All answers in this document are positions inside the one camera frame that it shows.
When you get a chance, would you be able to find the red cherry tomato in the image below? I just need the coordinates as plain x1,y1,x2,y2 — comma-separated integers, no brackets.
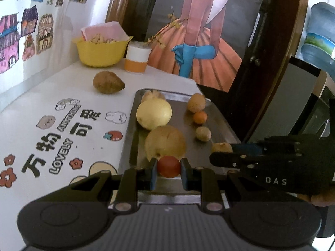
157,156,181,178

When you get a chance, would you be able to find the small brown fruit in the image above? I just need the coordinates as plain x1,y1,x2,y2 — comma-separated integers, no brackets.
211,142,233,153

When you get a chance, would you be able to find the small brown kiwi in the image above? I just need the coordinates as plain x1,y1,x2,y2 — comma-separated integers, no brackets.
195,126,212,142

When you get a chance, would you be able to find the large brown pear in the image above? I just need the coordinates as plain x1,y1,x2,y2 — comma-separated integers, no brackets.
144,125,186,161

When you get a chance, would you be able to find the metal tray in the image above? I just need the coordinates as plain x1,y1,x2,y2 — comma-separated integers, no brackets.
118,88,240,204

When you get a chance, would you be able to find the small orange tangerine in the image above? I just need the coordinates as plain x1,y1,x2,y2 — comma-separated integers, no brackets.
193,110,208,125

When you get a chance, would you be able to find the yellow lemon fruit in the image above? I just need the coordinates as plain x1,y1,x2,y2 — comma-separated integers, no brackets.
136,98,173,130

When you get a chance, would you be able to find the brownish orange round fruit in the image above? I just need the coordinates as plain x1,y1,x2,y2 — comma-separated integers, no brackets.
187,93,206,113

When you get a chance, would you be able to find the striped pepino melon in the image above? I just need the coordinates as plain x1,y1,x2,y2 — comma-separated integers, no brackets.
90,33,106,44
141,90,166,102

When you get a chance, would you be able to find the right hand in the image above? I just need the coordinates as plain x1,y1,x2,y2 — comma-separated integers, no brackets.
297,192,335,207

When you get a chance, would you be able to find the blue water jug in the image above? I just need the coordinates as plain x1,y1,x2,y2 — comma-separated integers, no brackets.
301,2,334,71

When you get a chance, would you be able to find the white orange cup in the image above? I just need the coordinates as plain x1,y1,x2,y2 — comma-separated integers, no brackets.
124,41,152,74

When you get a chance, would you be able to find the yellow plastic bowl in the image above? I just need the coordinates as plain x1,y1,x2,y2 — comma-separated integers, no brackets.
72,36,133,67

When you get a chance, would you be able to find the striped pepino melon in bowl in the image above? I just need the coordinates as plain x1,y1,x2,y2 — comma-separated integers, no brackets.
90,33,106,44

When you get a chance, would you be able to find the girl in dress poster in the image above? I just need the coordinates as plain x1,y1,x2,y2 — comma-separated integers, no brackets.
147,0,262,92

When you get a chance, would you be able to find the pink white foam tray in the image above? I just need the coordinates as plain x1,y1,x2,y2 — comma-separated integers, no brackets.
81,21,129,41

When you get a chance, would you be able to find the yellow flower twig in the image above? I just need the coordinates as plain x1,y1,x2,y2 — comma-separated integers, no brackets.
144,6,188,49

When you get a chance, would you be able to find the house drawings paper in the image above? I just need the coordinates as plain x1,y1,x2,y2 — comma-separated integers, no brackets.
1,0,87,73

